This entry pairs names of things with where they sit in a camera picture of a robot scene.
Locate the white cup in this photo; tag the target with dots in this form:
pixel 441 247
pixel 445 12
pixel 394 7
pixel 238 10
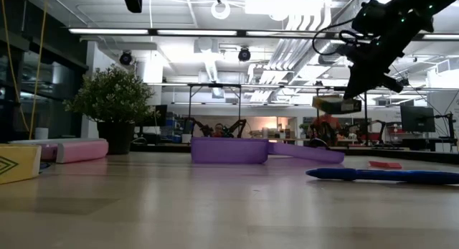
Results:
pixel 41 133

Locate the black ceiling spotlight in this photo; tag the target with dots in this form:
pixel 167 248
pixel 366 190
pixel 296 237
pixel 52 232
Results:
pixel 125 57
pixel 244 54

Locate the green plant in black pot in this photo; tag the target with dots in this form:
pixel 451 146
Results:
pixel 113 98

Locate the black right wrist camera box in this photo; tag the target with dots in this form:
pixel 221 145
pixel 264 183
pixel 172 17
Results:
pixel 371 19

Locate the black frame beam with lights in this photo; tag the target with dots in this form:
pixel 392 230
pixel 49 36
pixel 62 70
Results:
pixel 215 33

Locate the blue ballpoint pen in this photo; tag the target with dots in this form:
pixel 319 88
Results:
pixel 394 176

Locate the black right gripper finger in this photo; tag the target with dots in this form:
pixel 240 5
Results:
pixel 356 85

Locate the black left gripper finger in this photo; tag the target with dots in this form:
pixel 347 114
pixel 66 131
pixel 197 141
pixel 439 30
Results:
pixel 132 1

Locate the black computer monitor on arm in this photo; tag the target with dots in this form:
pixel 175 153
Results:
pixel 417 118

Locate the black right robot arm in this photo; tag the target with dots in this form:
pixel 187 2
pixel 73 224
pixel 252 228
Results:
pixel 416 12

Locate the small red flat eraser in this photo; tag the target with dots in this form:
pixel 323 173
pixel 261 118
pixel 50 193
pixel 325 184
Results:
pixel 385 165

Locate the purple plastic supply box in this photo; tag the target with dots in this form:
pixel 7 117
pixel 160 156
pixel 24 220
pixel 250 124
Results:
pixel 229 151

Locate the pink white plastic case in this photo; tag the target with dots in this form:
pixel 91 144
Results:
pixel 32 148

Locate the person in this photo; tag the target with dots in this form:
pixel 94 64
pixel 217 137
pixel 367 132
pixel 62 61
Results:
pixel 328 121
pixel 219 130

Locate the yellow box with chevron print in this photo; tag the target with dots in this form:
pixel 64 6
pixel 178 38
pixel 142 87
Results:
pixel 18 164

